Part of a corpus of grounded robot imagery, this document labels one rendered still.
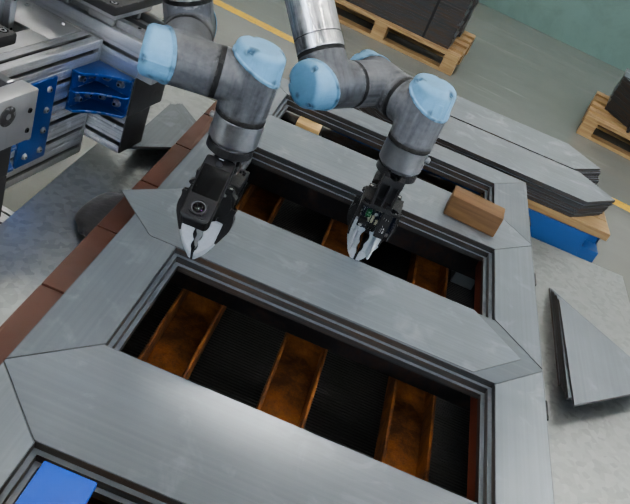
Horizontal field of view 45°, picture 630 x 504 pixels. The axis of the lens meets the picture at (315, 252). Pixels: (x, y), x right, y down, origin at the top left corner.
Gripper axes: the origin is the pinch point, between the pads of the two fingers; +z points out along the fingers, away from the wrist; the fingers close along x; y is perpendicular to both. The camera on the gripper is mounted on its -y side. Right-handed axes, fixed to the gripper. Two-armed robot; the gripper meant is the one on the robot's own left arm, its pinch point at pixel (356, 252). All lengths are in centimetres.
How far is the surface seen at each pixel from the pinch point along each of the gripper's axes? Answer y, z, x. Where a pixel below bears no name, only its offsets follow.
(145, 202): 11.0, 0.6, -36.9
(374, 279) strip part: 4.8, 0.8, 4.6
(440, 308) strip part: 5.0, 0.8, 17.4
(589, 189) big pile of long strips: -81, 1, 57
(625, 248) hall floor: -257, 87, 148
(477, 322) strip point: 4.5, 0.8, 24.5
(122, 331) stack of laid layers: 40.9, 1.8, -27.6
